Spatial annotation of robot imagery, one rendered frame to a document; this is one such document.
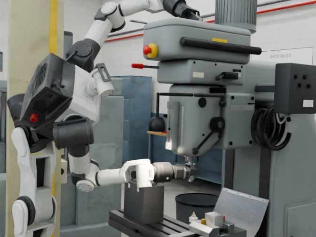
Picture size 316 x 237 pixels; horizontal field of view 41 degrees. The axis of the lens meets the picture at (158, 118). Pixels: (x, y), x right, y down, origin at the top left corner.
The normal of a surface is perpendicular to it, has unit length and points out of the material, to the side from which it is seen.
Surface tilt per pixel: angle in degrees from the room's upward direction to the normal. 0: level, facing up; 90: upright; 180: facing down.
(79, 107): 95
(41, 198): 81
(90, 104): 58
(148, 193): 90
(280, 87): 90
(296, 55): 90
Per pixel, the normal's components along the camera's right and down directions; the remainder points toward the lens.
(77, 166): -0.11, 0.72
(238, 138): 0.58, 0.06
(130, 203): -0.86, 0.00
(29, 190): -0.58, 0.03
